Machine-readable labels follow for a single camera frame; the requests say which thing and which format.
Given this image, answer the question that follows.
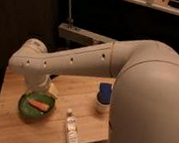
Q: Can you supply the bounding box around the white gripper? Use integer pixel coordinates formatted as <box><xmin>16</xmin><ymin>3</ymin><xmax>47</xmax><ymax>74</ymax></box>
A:
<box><xmin>25</xmin><ymin>75</ymin><xmax>59</xmax><ymax>98</ymax></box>

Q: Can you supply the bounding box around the green ceramic bowl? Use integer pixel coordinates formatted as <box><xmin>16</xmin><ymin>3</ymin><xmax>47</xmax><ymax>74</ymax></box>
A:
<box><xmin>18</xmin><ymin>91</ymin><xmax>56</xmax><ymax>120</ymax></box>

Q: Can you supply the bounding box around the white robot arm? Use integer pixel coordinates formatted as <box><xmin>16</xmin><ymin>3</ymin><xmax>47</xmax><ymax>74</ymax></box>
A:
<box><xmin>8</xmin><ymin>38</ymin><xmax>179</xmax><ymax>143</ymax></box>

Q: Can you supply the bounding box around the orange carrot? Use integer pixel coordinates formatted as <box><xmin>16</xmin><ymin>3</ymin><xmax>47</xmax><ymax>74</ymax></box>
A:
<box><xmin>28</xmin><ymin>99</ymin><xmax>49</xmax><ymax>112</ymax></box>

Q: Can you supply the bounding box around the white cup with blue sponge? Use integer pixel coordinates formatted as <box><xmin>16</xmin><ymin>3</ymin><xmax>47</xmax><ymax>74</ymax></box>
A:
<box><xmin>95</xmin><ymin>82</ymin><xmax>112</xmax><ymax>113</ymax></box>

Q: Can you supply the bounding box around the clear plastic bottle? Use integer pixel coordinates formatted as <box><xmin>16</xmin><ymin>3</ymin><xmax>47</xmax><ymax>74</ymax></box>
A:
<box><xmin>65</xmin><ymin>108</ymin><xmax>79</xmax><ymax>143</ymax></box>

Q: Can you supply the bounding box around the metal vertical pole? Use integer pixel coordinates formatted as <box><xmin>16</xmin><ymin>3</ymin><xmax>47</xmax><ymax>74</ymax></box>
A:
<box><xmin>67</xmin><ymin>0</ymin><xmax>73</xmax><ymax>29</ymax></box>

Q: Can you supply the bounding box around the grey metal rail beam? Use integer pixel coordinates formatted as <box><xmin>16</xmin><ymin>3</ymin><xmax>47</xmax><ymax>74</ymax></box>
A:
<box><xmin>58</xmin><ymin>23</ymin><xmax>115</xmax><ymax>46</ymax></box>

